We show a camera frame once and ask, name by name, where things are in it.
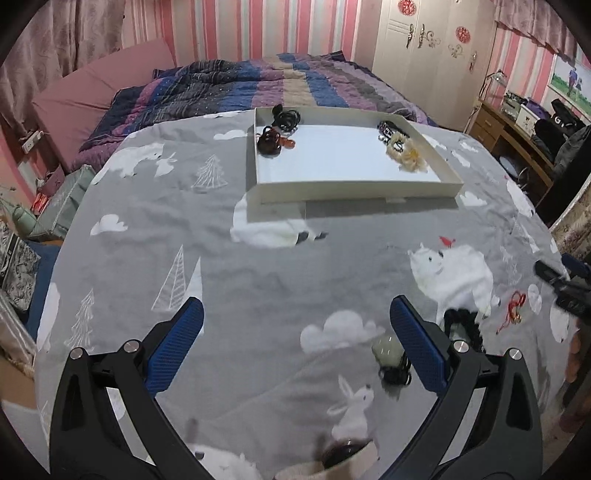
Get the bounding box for dark round object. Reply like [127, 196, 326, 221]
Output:
[321, 438, 370, 468]

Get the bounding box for desk lamp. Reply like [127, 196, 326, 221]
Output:
[475, 69, 509, 109]

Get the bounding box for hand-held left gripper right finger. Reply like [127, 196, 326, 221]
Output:
[389, 295, 542, 480]

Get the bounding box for pink patterned long curtain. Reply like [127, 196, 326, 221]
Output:
[0, 0, 127, 125]

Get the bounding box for wooden desk with drawers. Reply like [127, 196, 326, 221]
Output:
[468, 102, 555, 222]

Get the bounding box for grey green storage bag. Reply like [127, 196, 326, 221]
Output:
[34, 164, 98, 241]

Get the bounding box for grey animal print bedspread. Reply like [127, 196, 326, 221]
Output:
[34, 108, 583, 480]

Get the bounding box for beige cloth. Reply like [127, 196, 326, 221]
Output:
[274, 443, 384, 480]

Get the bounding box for red cord gold bead bracelet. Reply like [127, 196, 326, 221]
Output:
[496, 290, 529, 335]

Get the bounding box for white storage box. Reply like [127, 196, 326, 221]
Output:
[515, 104, 541, 134]

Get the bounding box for white shallow box tray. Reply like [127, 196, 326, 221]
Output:
[247, 107, 464, 223]

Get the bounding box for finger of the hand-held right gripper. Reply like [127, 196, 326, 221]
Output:
[561, 253, 591, 287]
[534, 260, 591, 319]

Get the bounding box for dark round stool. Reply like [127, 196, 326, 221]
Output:
[499, 154, 532, 181]

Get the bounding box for black white patterned box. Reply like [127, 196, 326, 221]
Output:
[0, 231, 42, 315]

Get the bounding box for floral cloth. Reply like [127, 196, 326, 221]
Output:
[549, 185, 591, 259]

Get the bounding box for white wardrobe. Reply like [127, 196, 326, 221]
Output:
[372, 0, 497, 134]

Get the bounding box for cream flower scrunchie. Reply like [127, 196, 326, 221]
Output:
[385, 134, 428, 174]

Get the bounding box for black scrunchie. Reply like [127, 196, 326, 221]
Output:
[442, 308, 485, 354]

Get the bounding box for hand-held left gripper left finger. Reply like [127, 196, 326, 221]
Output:
[50, 296, 208, 480]

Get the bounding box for pink short window curtain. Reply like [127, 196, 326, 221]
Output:
[494, 0, 585, 56]

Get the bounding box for dark jacket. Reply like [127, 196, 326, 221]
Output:
[554, 124, 591, 176]

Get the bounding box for striped purple blue quilt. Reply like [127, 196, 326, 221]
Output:
[78, 52, 439, 153]

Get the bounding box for black bag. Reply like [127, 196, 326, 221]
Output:
[531, 99, 583, 162]

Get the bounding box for couple photo wall poster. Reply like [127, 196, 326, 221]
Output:
[549, 53, 591, 112]

